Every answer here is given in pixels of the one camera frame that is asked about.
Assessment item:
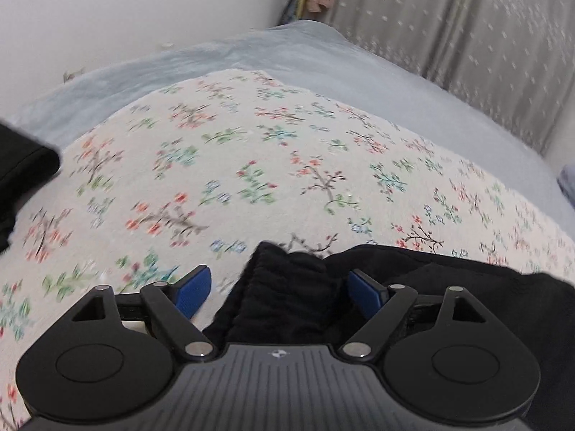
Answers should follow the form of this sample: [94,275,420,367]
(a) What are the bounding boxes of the grey blue clothes pile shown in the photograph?
[557,162,575,207]

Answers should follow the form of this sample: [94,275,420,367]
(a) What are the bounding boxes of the light blue bed sheet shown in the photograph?
[7,22,571,216]

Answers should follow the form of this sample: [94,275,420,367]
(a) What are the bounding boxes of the black pants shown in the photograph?
[1,141,574,430]

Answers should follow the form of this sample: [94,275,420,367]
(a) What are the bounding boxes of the grey dotted curtain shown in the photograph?
[327,0,574,154]

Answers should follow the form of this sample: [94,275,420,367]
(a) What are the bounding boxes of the floral white bed cover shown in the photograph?
[1,70,574,430]

